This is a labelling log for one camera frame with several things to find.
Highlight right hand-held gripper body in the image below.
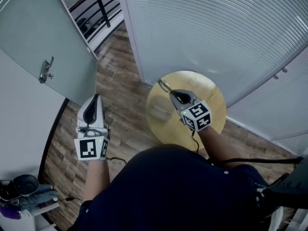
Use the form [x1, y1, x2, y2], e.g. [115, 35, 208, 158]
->
[169, 89, 213, 132]

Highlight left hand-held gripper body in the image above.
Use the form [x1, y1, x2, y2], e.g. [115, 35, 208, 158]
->
[74, 93, 111, 162]

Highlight beige glasses case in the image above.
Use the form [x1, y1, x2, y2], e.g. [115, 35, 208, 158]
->
[149, 94, 175, 123]

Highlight person's left forearm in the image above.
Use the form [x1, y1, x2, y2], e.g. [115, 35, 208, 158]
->
[83, 158, 112, 202]

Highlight person's right forearm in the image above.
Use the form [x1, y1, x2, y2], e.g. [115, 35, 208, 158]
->
[197, 125, 243, 168]

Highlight round wooden stool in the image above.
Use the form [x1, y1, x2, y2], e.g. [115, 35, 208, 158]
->
[145, 70, 228, 152]

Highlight white cabinet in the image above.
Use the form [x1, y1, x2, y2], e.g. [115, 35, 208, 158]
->
[226, 46, 308, 142]

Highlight person's dark navy shirt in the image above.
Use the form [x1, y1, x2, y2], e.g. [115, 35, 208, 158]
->
[71, 144, 271, 231]

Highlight black rounded helmet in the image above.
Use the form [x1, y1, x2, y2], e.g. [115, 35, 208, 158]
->
[12, 174, 40, 197]

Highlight black metal railing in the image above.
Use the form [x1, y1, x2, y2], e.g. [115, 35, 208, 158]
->
[68, 0, 124, 44]

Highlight frosted glass door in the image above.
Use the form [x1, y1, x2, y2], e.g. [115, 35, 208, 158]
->
[0, 0, 100, 106]

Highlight purple cloth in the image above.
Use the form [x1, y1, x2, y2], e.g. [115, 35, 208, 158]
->
[0, 205, 23, 220]

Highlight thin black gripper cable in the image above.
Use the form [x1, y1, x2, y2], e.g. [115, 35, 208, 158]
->
[191, 129, 201, 154]
[105, 156, 128, 165]

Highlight black floor cable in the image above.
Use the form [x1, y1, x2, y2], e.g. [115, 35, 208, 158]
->
[57, 196, 84, 202]

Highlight metal door handle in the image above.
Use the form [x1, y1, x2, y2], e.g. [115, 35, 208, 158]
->
[38, 56, 55, 84]

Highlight thick black cable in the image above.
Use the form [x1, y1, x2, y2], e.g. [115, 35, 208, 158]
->
[208, 156, 304, 168]

